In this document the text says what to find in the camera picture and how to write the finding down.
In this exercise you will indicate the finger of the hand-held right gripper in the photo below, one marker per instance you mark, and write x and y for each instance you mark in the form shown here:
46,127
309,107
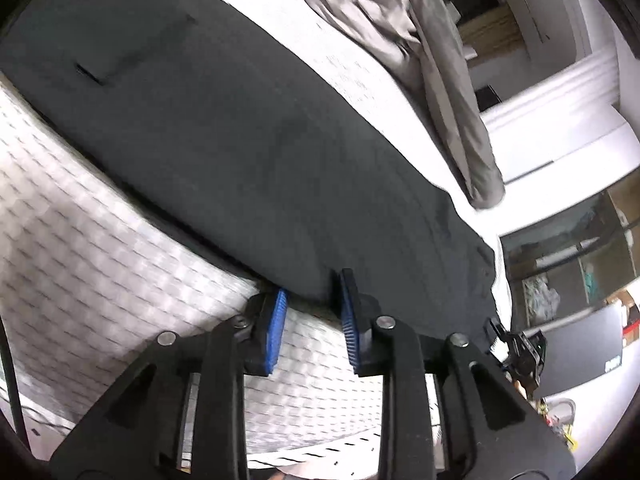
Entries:
496,332

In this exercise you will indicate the white curtain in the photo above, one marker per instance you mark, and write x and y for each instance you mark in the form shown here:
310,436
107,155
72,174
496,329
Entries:
550,95

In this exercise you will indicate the black pants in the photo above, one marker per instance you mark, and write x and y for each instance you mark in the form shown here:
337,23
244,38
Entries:
225,135

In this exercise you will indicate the olive curtain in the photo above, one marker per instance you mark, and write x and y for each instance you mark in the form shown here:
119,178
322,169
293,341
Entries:
490,27

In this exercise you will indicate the white honeycomb mattress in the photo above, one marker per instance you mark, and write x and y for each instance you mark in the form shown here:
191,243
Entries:
100,235

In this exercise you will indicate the light grey crumpled blanket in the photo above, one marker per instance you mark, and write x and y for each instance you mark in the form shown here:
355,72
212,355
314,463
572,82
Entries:
360,10

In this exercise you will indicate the black monitor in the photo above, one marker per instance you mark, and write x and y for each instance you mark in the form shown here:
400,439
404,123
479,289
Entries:
580,355

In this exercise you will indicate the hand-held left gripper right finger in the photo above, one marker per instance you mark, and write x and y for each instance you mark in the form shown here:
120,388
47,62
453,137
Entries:
350,320

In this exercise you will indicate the dark open wardrobe shelf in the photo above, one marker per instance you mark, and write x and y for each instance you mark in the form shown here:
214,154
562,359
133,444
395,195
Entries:
550,280

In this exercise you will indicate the dark grey duvet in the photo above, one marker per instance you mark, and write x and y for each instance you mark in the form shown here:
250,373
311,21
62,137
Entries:
450,85

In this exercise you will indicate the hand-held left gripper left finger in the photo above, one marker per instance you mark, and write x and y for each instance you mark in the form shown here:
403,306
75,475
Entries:
275,332

